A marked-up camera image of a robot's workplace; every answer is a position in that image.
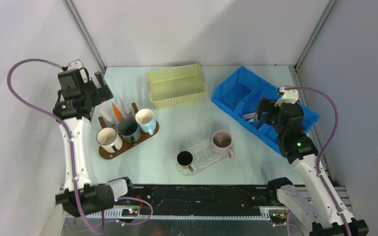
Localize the brown wooden oval tray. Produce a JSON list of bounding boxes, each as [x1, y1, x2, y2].
[[98, 118, 159, 160]]

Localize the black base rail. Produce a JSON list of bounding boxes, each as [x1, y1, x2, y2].
[[114, 184, 288, 218]]

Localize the light blue mug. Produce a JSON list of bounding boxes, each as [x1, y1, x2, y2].
[[135, 109, 157, 135]]

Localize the orange toothpaste tube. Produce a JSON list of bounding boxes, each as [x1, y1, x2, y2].
[[111, 102, 124, 121]]

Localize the white toothpaste tube black cap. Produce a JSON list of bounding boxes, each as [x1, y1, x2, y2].
[[100, 105, 114, 125]]

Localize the blue plastic divided bin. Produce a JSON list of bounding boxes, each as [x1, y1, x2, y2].
[[211, 66, 320, 154]]

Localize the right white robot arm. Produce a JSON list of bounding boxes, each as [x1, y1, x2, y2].
[[255, 98, 369, 236]]

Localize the white ribbed mug black rim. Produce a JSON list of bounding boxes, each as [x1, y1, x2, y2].
[[96, 127, 123, 153]]

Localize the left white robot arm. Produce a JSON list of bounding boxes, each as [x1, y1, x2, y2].
[[53, 66, 136, 217]]

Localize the white toothpaste tube pink cap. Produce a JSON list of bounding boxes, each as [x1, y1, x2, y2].
[[118, 96, 129, 117]]

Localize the clear container with brown lid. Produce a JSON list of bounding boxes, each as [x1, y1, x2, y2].
[[98, 102, 139, 128]]

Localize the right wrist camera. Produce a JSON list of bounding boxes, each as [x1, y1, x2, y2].
[[274, 87, 299, 107]]

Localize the yellow perforated plastic basket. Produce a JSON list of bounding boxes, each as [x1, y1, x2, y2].
[[147, 64, 207, 110]]

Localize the clear textured oval tray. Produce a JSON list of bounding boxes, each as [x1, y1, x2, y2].
[[176, 140, 228, 176]]

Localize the pink mug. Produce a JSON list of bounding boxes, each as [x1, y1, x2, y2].
[[210, 130, 235, 159]]

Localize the dark grey mug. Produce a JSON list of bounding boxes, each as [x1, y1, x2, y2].
[[118, 118, 141, 145]]

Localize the brown mug black inside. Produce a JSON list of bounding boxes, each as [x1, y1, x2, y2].
[[177, 150, 194, 172]]

